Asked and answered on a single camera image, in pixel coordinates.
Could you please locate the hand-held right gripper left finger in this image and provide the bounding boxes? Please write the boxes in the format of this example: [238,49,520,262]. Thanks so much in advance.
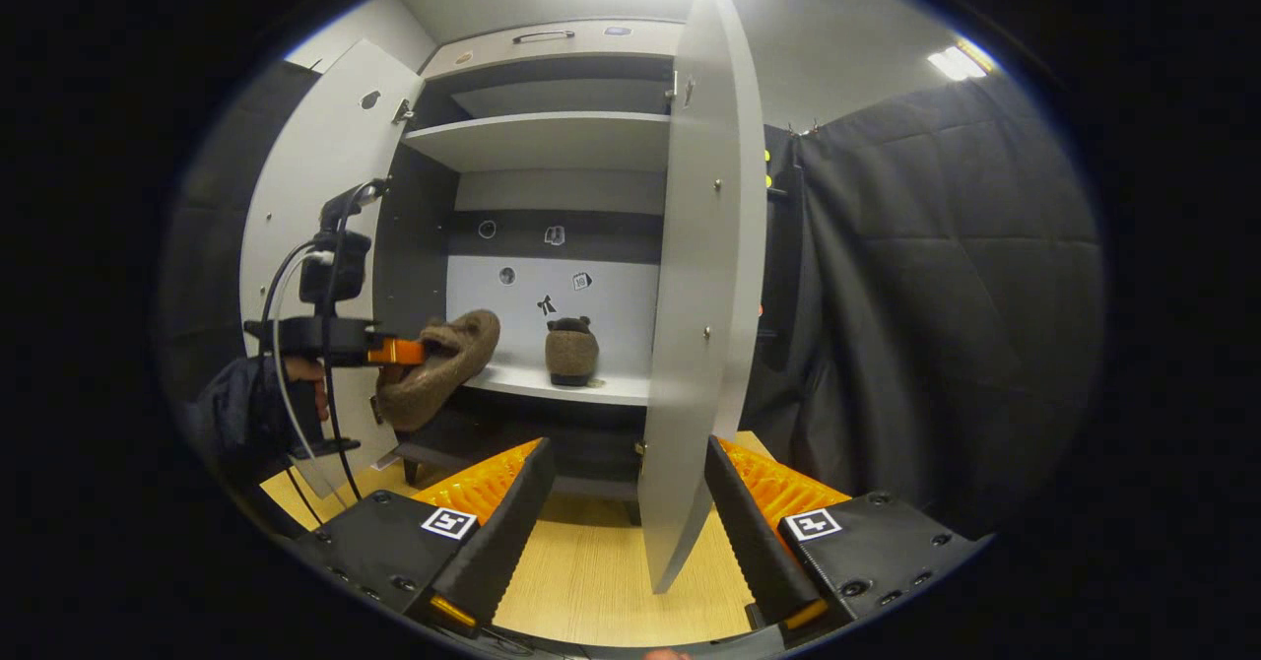
[296,436,558,638]

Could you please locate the grey shoe cabinet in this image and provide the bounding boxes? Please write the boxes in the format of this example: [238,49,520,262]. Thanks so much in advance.
[374,18,691,528]

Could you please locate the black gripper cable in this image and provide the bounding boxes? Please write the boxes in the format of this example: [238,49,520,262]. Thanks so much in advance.
[258,187,365,528]

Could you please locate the grey cabinet drawer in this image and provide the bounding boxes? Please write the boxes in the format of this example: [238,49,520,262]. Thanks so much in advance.
[422,18,686,80]

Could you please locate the brown fuzzy shoe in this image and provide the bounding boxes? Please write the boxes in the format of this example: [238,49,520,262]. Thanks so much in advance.
[545,316,600,387]
[376,308,501,432]

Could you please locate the black backdrop cloth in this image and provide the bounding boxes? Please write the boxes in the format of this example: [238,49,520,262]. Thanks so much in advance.
[739,74,1104,533]

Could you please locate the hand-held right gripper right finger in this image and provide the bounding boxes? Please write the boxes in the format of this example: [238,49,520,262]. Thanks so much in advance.
[704,435,991,631]

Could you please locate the small ceiling light panel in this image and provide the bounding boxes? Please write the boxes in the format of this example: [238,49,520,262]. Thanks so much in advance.
[926,39,996,82]

